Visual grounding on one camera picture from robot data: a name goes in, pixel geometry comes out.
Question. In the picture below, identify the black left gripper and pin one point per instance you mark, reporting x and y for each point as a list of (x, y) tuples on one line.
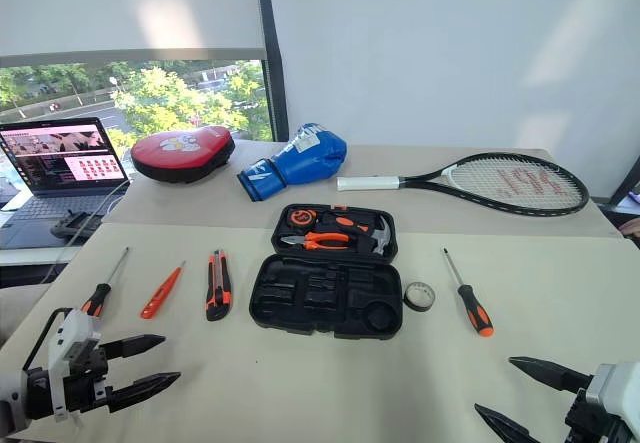
[(82, 393)]

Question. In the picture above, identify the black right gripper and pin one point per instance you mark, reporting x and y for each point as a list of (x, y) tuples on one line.
[(585, 423)]

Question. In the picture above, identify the black zippered pouch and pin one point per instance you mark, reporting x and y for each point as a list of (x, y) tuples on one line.
[(300, 313)]

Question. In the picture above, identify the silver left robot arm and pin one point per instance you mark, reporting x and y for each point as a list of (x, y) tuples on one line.
[(10, 395)]

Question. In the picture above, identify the orange tester screwdriver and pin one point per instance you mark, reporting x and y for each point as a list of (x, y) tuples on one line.
[(157, 295)]

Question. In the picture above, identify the black orange screwdriver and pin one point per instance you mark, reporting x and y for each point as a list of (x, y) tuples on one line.
[(472, 308), (97, 300)]

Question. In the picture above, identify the black orange utility knife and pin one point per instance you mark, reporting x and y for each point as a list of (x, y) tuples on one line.
[(218, 288)]

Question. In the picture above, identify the black electrical tape roll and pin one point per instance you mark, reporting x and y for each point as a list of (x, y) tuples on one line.
[(419, 306)]

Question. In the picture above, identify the black handheld remote controller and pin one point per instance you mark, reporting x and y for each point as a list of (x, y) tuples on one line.
[(75, 225)]

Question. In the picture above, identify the bystander person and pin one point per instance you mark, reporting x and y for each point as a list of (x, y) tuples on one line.
[(632, 228)]

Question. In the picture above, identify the red boxing focus pad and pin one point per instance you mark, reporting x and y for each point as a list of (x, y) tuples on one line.
[(175, 155)]

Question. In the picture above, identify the orange black tape measure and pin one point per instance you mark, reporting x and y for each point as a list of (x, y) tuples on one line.
[(301, 217)]

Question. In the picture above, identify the purple object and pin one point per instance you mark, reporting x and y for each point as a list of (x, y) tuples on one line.
[(635, 198)]

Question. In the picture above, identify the open laptop computer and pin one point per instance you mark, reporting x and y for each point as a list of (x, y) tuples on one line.
[(50, 153)]

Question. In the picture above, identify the dark slanted pole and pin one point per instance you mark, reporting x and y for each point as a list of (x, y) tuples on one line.
[(627, 178)]

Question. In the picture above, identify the blue boxing glove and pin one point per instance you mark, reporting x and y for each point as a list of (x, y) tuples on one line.
[(305, 163)]

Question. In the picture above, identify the black tennis racket white grip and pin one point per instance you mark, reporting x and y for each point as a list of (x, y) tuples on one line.
[(367, 183)]

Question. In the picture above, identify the white roller blind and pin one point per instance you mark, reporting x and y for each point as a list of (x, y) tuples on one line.
[(125, 3)]

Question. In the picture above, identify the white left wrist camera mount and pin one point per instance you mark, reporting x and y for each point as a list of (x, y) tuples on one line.
[(75, 328)]

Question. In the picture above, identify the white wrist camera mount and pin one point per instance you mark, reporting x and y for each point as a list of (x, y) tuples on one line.
[(75, 328), (615, 383)]

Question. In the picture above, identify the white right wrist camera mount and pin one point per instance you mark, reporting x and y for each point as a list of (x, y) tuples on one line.
[(615, 383)]

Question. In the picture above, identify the dark window frame post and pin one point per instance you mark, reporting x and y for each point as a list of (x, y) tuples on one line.
[(272, 63)]

